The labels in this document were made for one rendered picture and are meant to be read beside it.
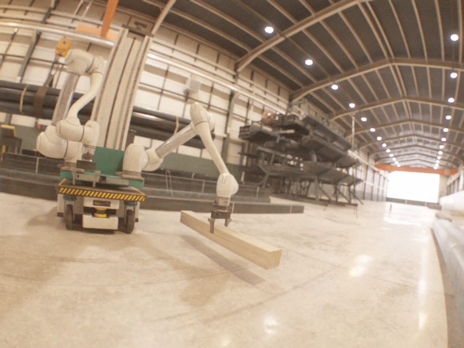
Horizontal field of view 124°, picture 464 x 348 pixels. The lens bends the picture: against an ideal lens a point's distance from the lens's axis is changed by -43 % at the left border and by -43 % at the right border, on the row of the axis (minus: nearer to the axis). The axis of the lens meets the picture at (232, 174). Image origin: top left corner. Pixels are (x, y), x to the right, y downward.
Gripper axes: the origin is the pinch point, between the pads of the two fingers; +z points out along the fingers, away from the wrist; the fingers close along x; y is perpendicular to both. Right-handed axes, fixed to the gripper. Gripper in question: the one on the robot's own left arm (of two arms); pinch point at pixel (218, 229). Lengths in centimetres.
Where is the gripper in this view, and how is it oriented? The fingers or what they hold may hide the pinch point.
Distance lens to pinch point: 146.2
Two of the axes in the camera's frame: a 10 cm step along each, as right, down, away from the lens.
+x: 7.7, 1.2, 6.2
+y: 6.2, 0.7, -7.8
